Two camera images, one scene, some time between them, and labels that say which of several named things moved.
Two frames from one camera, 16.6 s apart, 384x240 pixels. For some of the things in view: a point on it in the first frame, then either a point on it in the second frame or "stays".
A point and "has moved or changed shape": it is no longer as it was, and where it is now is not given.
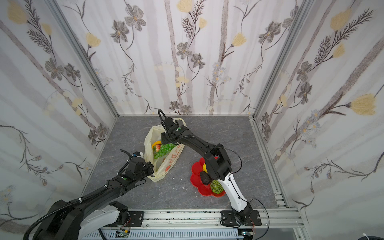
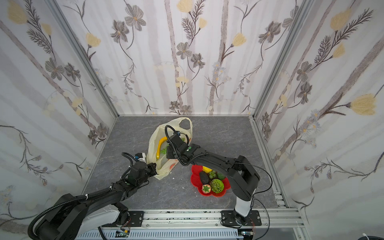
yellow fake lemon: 204,168 stays
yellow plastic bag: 161,165 has moved or changed shape
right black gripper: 167,139 -> 172,150
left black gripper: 147,168 stays
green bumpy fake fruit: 216,187 stays
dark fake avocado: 205,177 stays
